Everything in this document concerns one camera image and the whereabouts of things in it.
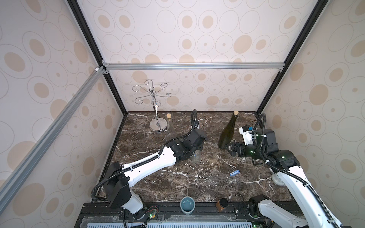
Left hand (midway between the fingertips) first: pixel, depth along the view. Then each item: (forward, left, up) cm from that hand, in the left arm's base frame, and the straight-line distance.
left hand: (203, 137), depth 76 cm
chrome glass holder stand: (+26, +32, -21) cm, 46 cm away
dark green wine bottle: (+9, -16, -9) cm, 21 cm away
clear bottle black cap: (-1, +2, -21) cm, 21 cm away
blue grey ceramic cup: (-28, +8, -22) cm, 37 cm away
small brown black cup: (-29, -8, -13) cm, 33 cm away
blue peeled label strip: (-10, -21, -23) cm, 33 cm away
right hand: (-5, -16, +1) cm, 17 cm away
